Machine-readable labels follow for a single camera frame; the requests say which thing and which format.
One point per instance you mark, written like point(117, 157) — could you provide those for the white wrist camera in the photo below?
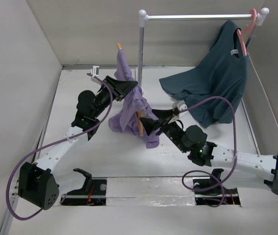
point(94, 73)
point(179, 107)

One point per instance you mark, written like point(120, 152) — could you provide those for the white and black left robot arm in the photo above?
point(40, 183)

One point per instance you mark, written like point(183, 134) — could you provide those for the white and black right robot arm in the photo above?
point(234, 169)

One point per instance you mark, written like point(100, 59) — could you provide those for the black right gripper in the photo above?
point(150, 125)

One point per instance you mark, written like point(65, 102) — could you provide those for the dark teal t shirt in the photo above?
point(223, 72)

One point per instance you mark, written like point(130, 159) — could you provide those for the purple t shirt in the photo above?
point(126, 121)

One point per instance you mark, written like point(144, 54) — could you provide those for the wooden clothes hanger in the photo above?
point(140, 125)

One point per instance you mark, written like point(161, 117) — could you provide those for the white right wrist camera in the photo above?
point(179, 107)

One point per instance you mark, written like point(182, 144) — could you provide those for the white and silver clothes rack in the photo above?
point(246, 36)

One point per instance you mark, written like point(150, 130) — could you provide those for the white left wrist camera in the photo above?
point(94, 73)

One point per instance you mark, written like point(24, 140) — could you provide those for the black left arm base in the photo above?
point(91, 193)

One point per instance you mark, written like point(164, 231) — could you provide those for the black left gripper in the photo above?
point(119, 88)

